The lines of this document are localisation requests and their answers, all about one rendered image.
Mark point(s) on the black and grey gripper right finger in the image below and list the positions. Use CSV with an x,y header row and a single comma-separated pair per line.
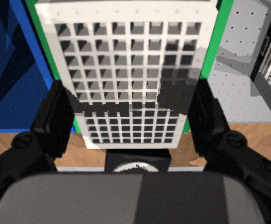
x,y
226,151

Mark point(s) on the blue open bin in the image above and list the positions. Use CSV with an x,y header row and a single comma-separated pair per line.
x,y
22,87

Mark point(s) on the green bin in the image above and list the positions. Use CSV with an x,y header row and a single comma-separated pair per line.
x,y
223,6

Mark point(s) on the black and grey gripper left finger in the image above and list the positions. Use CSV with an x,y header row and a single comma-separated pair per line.
x,y
47,138

